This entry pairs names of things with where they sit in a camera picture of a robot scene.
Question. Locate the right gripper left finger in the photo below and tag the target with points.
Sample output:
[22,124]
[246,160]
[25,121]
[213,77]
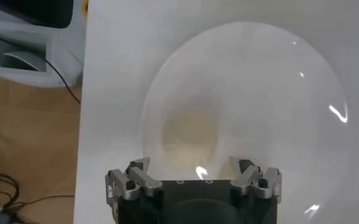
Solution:
[119,182]

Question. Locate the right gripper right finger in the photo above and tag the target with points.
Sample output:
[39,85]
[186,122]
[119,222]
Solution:
[270,182]

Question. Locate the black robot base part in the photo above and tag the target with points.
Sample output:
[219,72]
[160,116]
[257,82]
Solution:
[30,12]

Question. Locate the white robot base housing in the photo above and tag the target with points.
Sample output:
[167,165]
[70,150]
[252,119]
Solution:
[63,61]

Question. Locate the white round ceramic plate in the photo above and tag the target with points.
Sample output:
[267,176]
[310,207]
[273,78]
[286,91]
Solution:
[258,91]

